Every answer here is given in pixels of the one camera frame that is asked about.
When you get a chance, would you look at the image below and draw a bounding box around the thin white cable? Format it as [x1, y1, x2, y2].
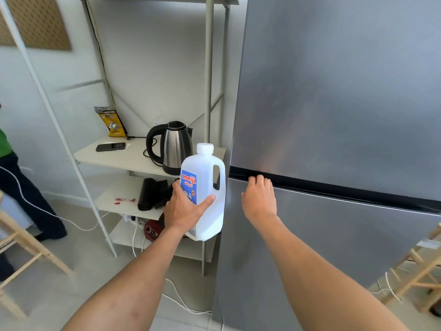
[370, 271, 403, 304]

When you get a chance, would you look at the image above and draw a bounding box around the long white floor cable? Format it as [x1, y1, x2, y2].
[0, 166, 111, 232]

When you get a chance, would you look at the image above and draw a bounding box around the brown pegboard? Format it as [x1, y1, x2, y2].
[0, 0, 72, 51]

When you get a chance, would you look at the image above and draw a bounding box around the black kettle power cable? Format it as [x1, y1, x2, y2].
[126, 135, 164, 167]

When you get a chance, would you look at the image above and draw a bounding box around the white power strip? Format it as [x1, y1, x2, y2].
[122, 214, 145, 228]

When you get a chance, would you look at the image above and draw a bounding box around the silver freezer door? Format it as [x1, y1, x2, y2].
[230, 0, 441, 204]

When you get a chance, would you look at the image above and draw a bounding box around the thin black wall cable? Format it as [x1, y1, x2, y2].
[84, 0, 116, 109]

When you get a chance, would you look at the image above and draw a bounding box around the person's left forearm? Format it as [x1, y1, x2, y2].
[61, 225, 193, 331]

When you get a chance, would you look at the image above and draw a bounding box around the white milk jug blue label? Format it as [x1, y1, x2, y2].
[179, 143, 226, 242]

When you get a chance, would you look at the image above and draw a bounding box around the white power strip cable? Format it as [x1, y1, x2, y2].
[132, 224, 212, 315]

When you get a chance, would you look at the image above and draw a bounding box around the wooden chair frame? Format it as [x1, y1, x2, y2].
[0, 191, 74, 319]

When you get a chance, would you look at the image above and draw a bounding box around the wooden folding rack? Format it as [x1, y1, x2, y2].
[379, 222, 441, 314]

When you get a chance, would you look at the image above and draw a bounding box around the person's left hand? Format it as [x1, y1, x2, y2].
[163, 181, 217, 235]

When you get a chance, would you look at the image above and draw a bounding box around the person's right forearm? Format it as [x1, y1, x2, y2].
[249, 214, 410, 331]

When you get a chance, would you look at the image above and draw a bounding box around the silver refrigerator door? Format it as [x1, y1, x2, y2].
[212, 177, 441, 331]

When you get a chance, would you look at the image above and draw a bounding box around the white metal shelf unit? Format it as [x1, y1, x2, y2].
[0, 0, 240, 276]

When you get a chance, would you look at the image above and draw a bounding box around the yellow snack packet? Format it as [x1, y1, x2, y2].
[94, 106, 128, 138]

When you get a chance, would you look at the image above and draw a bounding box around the steel and black electric kettle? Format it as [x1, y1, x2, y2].
[146, 121, 194, 176]

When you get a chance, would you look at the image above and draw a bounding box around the red and black device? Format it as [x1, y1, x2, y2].
[144, 219, 165, 242]

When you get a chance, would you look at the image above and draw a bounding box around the black folded plastic bag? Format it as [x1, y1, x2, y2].
[153, 179, 180, 209]
[137, 178, 159, 211]

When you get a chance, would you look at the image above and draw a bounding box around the person's right hand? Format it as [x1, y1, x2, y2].
[241, 175, 278, 226]

